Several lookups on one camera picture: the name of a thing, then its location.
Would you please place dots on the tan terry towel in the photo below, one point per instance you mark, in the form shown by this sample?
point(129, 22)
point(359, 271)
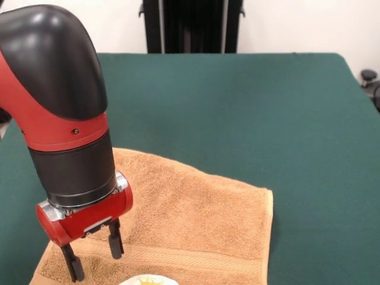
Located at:
point(193, 213)

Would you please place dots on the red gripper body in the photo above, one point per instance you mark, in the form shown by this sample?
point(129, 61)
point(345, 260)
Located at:
point(89, 218)

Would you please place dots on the black office chair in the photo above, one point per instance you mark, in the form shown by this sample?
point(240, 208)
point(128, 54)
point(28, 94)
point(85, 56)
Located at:
point(368, 74)

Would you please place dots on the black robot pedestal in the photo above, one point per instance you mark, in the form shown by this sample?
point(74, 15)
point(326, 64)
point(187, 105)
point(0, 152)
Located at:
point(193, 26)

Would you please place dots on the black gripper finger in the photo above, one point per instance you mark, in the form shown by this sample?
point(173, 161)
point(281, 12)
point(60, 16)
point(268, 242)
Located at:
point(74, 267)
point(116, 243)

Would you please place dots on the dark green table cloth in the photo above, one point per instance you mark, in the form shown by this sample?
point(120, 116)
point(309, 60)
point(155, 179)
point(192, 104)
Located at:
point(237, 118)

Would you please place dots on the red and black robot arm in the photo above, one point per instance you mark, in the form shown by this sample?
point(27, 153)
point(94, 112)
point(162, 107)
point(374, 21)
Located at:
point(59, 89)

